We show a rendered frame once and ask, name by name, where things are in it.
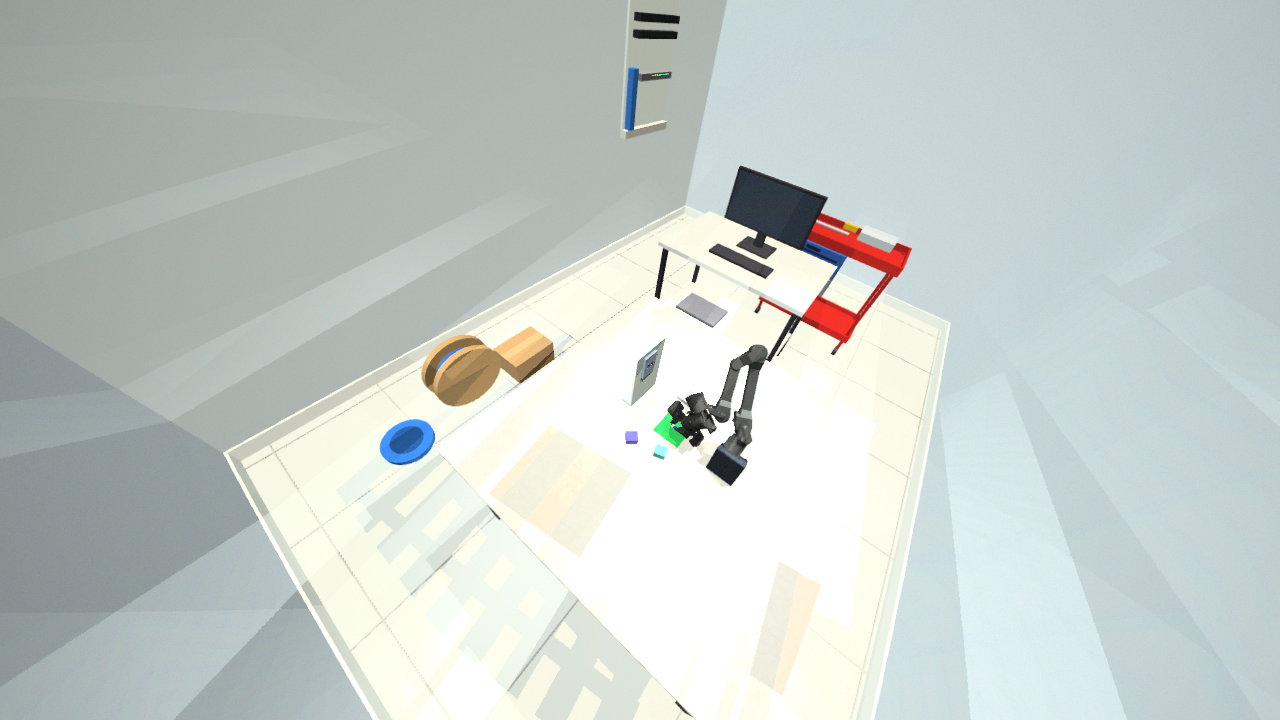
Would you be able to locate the green square zone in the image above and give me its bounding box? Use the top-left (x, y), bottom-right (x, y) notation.
top-left (653, 413), bottom-right (685, 448)

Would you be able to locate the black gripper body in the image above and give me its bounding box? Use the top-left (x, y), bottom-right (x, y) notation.
top-left (667, 400), bottom-right (705, 447)

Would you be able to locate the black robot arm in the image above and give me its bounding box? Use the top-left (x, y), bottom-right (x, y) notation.
top-left (686, 345), bottom-right (769, 459)

